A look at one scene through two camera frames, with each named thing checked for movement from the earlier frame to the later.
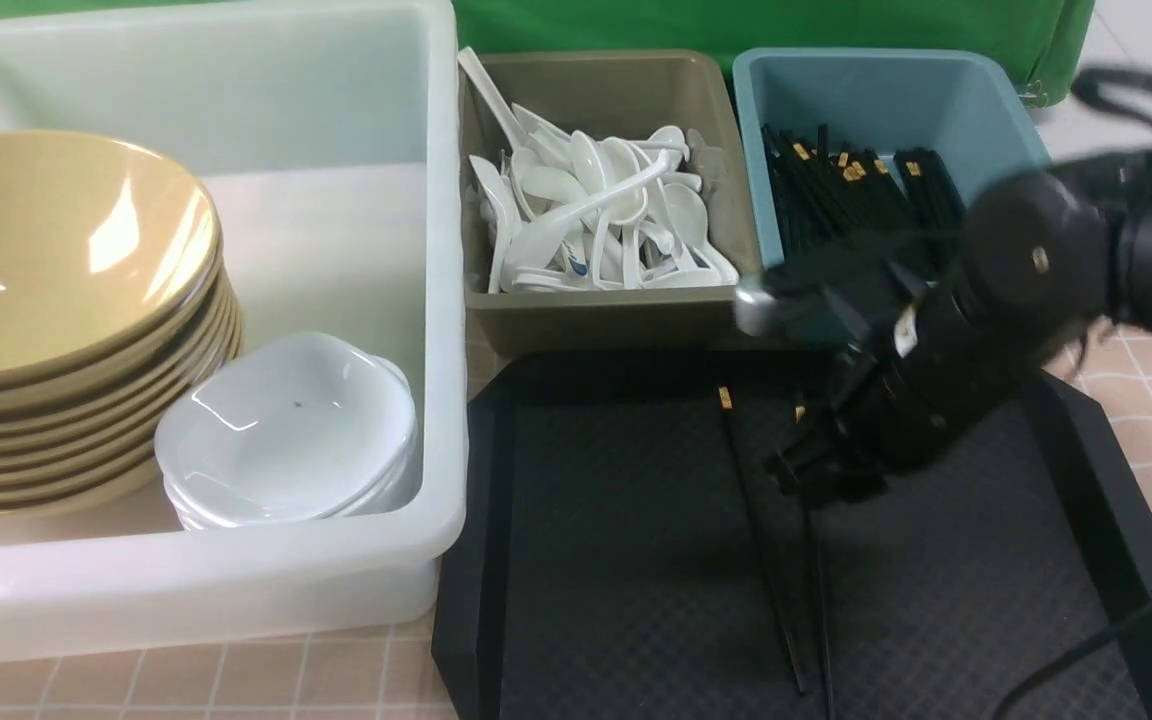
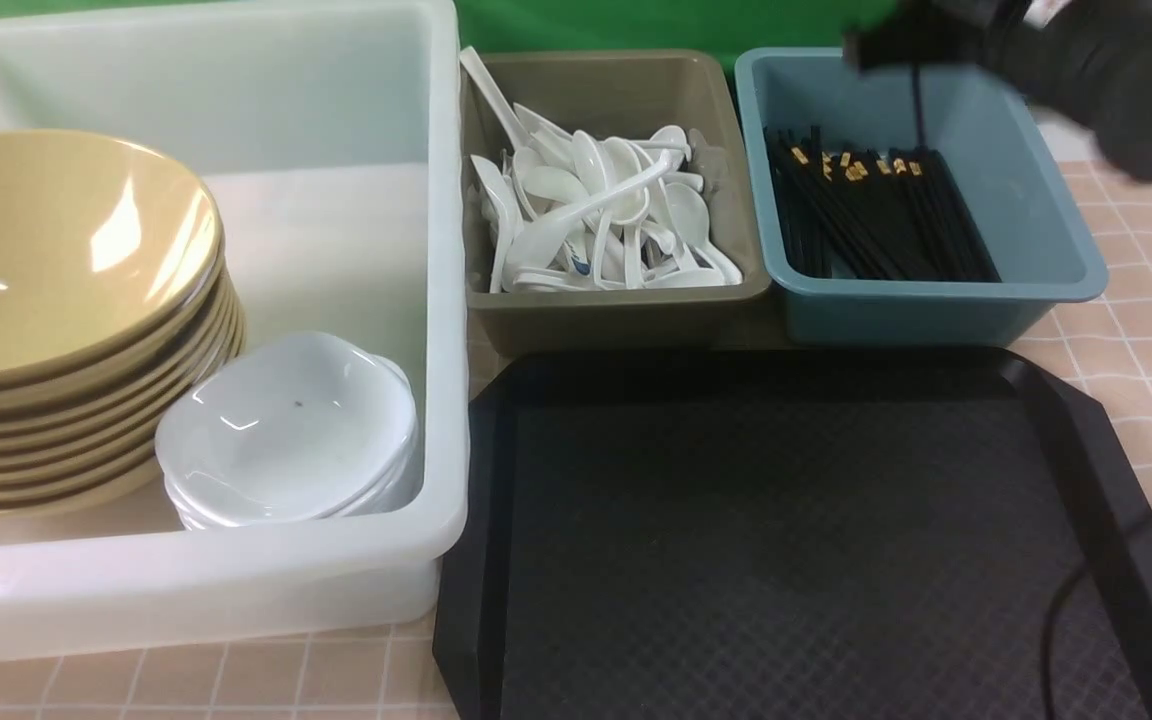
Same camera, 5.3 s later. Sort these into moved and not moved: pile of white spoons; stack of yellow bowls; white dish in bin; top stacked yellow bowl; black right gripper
Moved: black right gripper
Not moved: stack of yellow bowls; pile of white spoons; white dish in bin; top stacked yellow bowl
